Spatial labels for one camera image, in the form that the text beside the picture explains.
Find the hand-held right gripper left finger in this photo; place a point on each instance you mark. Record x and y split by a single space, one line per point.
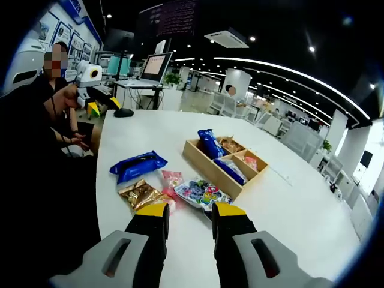
93 270

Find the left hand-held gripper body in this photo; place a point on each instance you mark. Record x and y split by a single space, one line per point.
85 75

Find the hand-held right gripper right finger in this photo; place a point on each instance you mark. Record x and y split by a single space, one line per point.
291 270

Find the golden mixed nuts packet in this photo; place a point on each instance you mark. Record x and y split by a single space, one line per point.
225 140
141 195
237 147

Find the blue white QQ candy packet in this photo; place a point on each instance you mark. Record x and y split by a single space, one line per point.
231 170

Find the wooden divided container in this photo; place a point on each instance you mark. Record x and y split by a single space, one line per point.
207 170

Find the person's left hand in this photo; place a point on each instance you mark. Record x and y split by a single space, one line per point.
69 96

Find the black computer mouse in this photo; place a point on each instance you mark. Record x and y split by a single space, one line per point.
123 113

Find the teal screen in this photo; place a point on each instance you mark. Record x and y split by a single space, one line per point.
118 64

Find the black desk monitor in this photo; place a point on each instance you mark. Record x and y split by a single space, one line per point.
118 39

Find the white table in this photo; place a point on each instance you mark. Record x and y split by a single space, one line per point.
300 210

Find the white chest device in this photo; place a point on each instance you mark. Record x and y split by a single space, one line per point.
25 63

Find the open laptop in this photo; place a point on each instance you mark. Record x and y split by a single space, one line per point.
157 64

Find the potted plant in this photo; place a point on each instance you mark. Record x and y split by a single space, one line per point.
327 147
172 80

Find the person in black shirt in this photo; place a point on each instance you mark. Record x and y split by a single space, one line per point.
36 180

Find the small black device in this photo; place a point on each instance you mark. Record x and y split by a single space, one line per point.
333 188

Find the hanging dark display screen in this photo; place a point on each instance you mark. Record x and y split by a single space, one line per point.
174 18

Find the group of white office chairs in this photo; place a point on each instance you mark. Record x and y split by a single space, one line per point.
228 105

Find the white mesh office chair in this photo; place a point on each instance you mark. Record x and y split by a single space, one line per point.
303 139

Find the black screen on floor stand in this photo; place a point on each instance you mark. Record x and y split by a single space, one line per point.
366 159

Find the ceiling air conditioner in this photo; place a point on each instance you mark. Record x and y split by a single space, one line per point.
226 38

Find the wall poster board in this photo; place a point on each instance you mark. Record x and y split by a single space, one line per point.
76 45

